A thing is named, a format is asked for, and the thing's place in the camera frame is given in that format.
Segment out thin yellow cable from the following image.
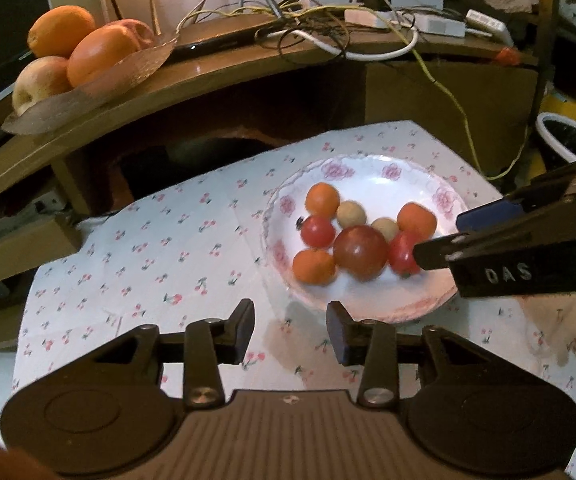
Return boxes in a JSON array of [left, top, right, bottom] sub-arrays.
[[408, 30, 531, 181]]

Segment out black flat device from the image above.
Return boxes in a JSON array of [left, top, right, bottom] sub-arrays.
[[168, 22, 289, 59]]

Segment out black monitor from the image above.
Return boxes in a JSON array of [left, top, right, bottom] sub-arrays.
[[0, 0, 64, 131]]

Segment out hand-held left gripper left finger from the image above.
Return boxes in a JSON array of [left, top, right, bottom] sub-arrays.
[[53, 299, 256, 407]]

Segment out thick white cable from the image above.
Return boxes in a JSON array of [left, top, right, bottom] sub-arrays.
[[253, 25, 419, 62]]

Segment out yellow trash bin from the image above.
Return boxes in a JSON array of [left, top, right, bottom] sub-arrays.
[[530, 112, 576, 183]]

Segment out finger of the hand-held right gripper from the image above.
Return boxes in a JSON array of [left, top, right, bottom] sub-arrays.
[[412, 196, 576, 272], [456, 147, 576, 234]]

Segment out small red tomato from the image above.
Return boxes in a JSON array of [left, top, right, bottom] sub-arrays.
[[388, 231, 421, 276], [300, 215, 337, 248]]

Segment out large orange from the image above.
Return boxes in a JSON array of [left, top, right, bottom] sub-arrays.
[[27, 5, 98, 58], [66, 25, 141, 88]]

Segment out pale yellow apple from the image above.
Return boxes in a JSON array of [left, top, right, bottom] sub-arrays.
[[12, 56, 74, 116]]

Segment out tangled thin wires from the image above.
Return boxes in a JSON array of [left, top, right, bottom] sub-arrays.
[[178, 0, 419, 61]]

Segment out small tangerine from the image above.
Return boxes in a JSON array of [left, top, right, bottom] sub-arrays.
[[397, 202, 437, 238], [305, 182, 341, 217], [292, 248, 337, 285]]

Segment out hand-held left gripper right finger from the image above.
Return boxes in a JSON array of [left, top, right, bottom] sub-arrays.
[[327, 301, 534, 407]]

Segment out white power strip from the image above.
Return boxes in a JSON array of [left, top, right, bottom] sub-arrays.
[[413, 12, 468, 38]]

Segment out white floral plate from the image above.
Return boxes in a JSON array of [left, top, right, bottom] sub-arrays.
[[262, 155, 470, 323]]

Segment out white power adapter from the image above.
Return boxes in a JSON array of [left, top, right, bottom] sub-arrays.
[[465, 9, 516, 46]]

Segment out wooden desk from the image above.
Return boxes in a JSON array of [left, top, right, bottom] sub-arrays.
[[0, 20, 543, 351]]

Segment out large dark red tomato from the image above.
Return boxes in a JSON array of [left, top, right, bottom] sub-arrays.
[[333, 225, 389, 281]]

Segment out cherry print tablecloth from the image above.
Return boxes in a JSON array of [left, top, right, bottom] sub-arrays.
[[12, 120, 576, 476]]

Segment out beige longan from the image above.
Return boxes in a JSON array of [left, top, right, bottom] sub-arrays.
[[336, 200, 367, 228], [370, 217, 399, 242]]

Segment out glass fruit bowl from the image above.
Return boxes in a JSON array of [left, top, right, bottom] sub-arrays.
[[2, 42, 176, 136]]

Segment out red apple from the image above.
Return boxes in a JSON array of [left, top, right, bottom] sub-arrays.
[[105, 18, 156, 51]]

